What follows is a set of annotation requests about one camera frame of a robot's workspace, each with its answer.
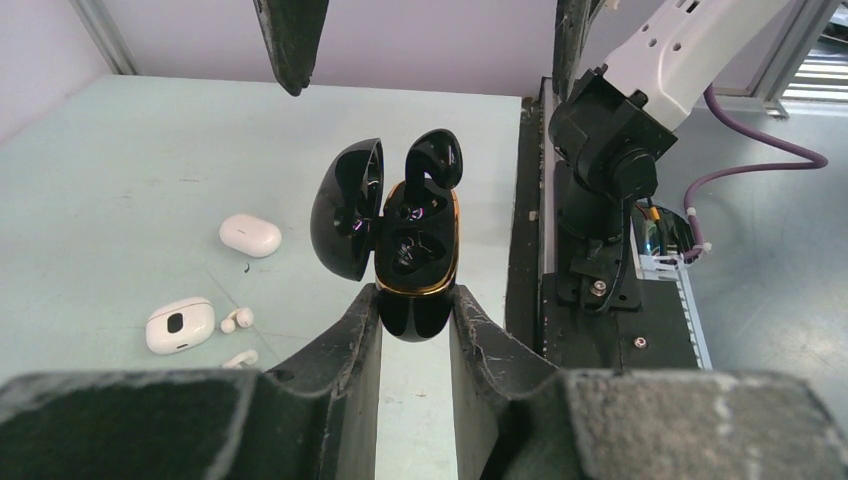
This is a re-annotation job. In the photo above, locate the left aluminium frame post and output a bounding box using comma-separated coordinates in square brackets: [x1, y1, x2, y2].
[70, 0, 140, 76]

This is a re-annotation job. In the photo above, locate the white earbud near case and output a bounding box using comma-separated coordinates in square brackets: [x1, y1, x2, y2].
[219, 307, 255, 334]

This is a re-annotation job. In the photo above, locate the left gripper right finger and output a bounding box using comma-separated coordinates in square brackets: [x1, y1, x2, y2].
[449, 285, 847, 479]

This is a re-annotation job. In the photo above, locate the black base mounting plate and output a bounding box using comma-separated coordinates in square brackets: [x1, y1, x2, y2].
[504, 78, 702, 372]

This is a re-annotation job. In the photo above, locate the white cable duct rail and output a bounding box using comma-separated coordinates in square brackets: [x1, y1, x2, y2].
[624, 223, 713, 370]

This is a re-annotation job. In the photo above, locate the black earbud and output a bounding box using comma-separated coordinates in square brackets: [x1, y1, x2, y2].
[405, 129, 463, 201]

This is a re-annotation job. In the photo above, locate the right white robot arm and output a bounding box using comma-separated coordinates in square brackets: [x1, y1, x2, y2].
[311, 1, 784, 313]

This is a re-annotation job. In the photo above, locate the white earbud lower centre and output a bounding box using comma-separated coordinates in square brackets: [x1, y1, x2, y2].
[221, 349, 259, 369]

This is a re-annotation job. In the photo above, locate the black earbud charging case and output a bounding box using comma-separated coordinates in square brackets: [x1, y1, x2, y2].
[310, 138, 460, 342]

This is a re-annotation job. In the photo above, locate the aluminium extrusion base right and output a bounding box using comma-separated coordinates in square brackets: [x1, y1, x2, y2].
[750, 1, 847, 119]

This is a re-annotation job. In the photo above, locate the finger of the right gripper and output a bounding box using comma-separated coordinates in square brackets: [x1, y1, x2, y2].
[553, 0, 605, 100]
[254, 0, 329, 97]

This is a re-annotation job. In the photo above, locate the plain white oval case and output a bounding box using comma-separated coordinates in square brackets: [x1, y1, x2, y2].
[218, 214, 282, 258]

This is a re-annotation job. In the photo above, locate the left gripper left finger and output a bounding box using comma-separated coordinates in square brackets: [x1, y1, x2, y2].
[1, 285, 382, 479]

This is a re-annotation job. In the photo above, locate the white case with black window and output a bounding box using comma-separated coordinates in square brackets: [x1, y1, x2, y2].
[145, 297, 216, 355]

